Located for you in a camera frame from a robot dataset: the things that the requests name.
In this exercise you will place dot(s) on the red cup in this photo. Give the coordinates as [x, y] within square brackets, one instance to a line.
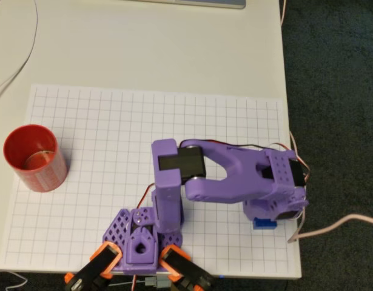
[37, 169]

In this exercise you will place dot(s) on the blue brick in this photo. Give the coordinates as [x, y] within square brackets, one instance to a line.
[265, 225]

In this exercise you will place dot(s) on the orange black clamp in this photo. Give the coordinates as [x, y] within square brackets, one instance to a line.
[186, 266]
[95, 266]

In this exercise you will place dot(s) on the white grid paper sheet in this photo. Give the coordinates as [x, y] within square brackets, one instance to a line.
[113, 136]

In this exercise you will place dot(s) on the purple robot arm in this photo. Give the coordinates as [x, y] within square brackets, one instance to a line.
[168, 194]

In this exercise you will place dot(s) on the silver laptop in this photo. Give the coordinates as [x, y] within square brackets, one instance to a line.
[186, 3]

